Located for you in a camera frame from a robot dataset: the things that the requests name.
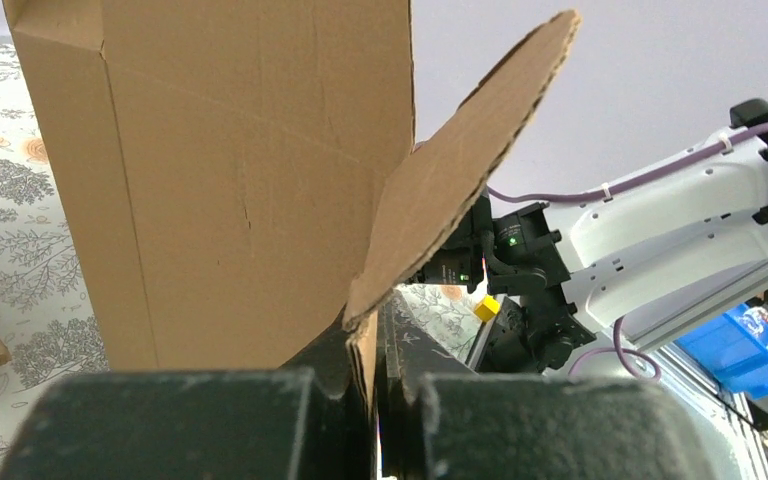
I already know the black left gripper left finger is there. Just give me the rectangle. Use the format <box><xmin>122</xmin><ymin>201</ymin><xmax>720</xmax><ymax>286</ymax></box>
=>
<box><xmin>0</xmin><ymin>318</ymin><xmax>374</xmax><ymax>479</ymax></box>

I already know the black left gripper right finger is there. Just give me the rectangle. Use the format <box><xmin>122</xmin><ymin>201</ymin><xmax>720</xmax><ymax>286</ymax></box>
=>
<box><xmin>377</xmin><ymin>295</ymin><xmax>715</xmax><ymax>479</ymax></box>

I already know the blue plastic bin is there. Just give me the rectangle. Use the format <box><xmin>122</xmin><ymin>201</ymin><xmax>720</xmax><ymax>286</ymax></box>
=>
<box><xmin>675</xmin><ymin>304</ymin><xmax>768</xmax><ymax>400</ymax></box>

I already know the floral patterned table mat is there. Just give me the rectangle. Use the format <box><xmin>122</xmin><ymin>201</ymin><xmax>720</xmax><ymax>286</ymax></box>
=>
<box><xmin>0</xmin><ymin>44</ymin><xmax>484</xmax><ymax>465</ymax></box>

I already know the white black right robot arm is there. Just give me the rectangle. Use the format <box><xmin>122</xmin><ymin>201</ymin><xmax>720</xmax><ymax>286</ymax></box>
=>
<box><xmin>411</xmin><ymin>99</ymin><xmax>768</xmax><ymax>373</ymax></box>

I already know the small yellow block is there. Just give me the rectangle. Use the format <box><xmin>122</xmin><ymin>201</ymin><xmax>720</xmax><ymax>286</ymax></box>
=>
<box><xmin>473</xmin><ymin>295</ymin><xmax>501</xmax><ymax>323</ymax></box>

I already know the cardboard box sheet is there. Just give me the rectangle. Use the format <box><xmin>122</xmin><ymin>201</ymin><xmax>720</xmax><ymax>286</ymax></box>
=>
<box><xmin>0</xmin><ymin>0</ymin><xmax>584</xmax><ymax>412</ymax></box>

